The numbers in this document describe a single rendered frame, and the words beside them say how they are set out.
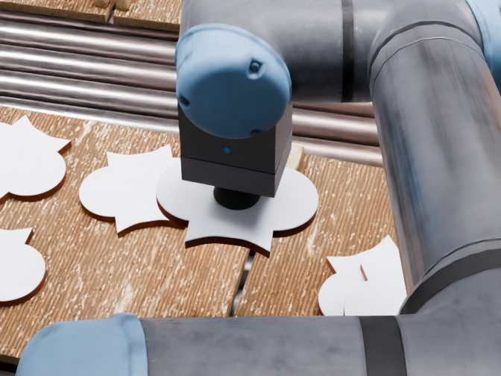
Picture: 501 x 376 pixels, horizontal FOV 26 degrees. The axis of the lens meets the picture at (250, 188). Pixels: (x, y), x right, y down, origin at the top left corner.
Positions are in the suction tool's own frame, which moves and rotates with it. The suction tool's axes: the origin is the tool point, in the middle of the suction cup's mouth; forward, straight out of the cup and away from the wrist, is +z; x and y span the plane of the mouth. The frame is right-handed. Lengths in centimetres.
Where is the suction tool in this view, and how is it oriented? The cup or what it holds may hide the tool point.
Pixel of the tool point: (238, 200)
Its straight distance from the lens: 99.8
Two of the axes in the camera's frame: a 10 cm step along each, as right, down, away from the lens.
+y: -9.7, -1.9, 1.8
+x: -2.6, 7.0, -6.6
